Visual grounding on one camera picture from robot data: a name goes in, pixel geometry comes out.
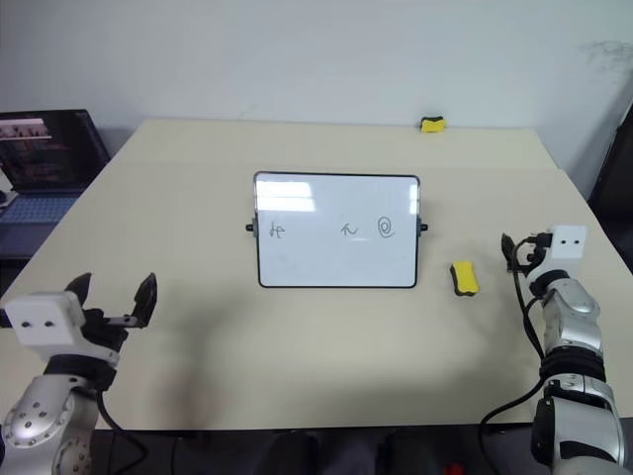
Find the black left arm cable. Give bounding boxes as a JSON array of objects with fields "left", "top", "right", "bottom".
[{"left": 93, "top": 385, "right": 149, "bottom": 475}]

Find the small black-framed whiteboard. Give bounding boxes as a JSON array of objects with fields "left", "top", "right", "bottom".
[{"left": 244, "top": 170, "right": 430, "bottom": 291}]

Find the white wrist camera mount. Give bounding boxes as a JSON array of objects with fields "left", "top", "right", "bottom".
[
  {"left": 523, "top": 225, "right": 589, "bottom": 294},
  {"left": 0, "top": 291, "right": 122, "bottom": 366}
]

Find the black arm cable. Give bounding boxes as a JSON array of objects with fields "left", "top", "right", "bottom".
[
  {"left": 478, "top": 238, "right": 551, "bottom": 475},
  {"left": 93, "top": 385, "right": 149, "bottom": 475}
]

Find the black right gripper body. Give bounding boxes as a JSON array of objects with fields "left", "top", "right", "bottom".
[{"left": 509, "top": 231, "right": 554, "bottom": 274}]

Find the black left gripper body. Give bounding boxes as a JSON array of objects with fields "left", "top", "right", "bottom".
[{"left": 81, "top": 307, "right": 150, "bottom": 355}]

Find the open dark laptop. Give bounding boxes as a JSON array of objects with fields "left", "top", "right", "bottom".
[{"left": 0, "top": 109, "right": 112, "bottom": 259}]

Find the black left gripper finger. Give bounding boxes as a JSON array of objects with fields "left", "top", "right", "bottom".
[
  {"left": 129, "top": 271, "right": 159, "bottom": 330},
  {"left": 63, "top": 271, "right": 94, "bottom": 312}
]

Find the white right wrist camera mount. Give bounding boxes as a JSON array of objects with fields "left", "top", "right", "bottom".
[{"left": 523, "top": 225, "right": 589, "bottom": 294}]

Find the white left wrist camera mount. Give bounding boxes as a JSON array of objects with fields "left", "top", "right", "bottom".
[{"left": 0, "top": 291, "right": 122, "bottom": 366}]

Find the dark furniture panel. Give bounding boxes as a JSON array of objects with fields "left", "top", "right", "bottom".
[{"left": 587, "top": 96, "right": 633, "bottom": 278}]

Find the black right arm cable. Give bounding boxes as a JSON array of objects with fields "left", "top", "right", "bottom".
[{"left": 478, "top": 238, "right": 551, "bottom": 475}]

